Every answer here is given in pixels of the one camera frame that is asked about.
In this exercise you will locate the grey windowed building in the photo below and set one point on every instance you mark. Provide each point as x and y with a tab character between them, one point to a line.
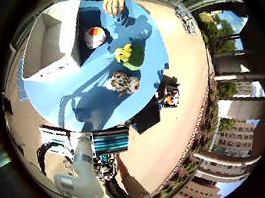
236	138

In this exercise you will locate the green tree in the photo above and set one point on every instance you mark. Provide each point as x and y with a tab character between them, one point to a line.
216	31

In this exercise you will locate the black box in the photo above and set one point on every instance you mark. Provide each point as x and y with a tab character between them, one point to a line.
146	117

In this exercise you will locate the beige building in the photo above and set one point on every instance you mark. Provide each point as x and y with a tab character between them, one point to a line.
194	192

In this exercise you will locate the yellow and green plush toy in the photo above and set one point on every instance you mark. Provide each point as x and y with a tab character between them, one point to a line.
131	57

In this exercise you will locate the orange and white ball toy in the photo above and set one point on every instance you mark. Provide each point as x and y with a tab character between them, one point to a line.
94	37

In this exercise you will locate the spotted white plush toy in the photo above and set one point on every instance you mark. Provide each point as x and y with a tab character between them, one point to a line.
123	81

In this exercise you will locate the person's leg in beige trousers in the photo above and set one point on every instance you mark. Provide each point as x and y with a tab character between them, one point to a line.
136	186

